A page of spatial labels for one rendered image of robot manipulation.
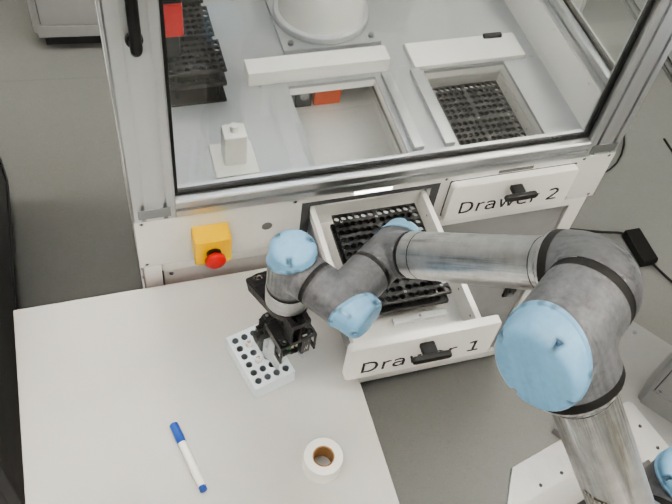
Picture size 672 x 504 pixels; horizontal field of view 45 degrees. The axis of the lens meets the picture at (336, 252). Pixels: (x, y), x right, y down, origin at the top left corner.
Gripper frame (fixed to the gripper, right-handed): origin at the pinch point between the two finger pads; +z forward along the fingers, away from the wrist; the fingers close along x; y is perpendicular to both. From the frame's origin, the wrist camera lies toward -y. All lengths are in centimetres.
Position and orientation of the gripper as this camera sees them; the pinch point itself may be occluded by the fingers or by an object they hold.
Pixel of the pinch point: (276, 349)
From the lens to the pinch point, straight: 155.4
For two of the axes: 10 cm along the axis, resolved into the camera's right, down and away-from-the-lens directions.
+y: 5.0, 7.2, -4.7
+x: 8.6, -3.5, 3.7
